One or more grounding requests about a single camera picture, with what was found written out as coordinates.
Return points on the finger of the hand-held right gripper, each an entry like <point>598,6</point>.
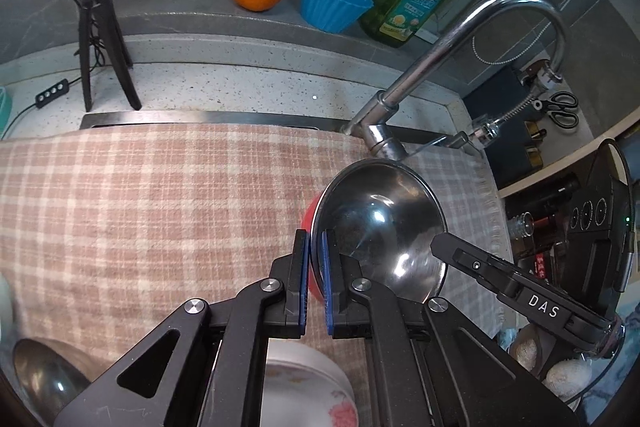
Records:
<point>470,262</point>

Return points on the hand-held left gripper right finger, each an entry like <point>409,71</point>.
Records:
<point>328,287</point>

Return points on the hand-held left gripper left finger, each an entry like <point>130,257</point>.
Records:
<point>301,287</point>

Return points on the red bowl steel inside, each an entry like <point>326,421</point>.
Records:
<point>385,217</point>

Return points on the white plate large pink roses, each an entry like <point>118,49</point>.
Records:
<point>305,392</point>

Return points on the large steel bowl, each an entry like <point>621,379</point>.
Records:
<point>45,377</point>

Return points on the pale green bowl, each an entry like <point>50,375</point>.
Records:
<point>4,307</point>

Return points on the cream knitted object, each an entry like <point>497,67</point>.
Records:
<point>567,379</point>
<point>526,352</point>

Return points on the black kitchen scissors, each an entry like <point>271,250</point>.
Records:
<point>562,109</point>

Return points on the checked beige cloth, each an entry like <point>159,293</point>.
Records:
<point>150,207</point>

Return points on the chrome kitchen faucet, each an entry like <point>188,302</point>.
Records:
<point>430,57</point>

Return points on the blue fluted silicone cup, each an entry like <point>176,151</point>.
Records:
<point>335,2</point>

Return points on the black tripod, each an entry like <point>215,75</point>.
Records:
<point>95,17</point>

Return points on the teal object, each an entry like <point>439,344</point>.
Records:
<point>4,109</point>

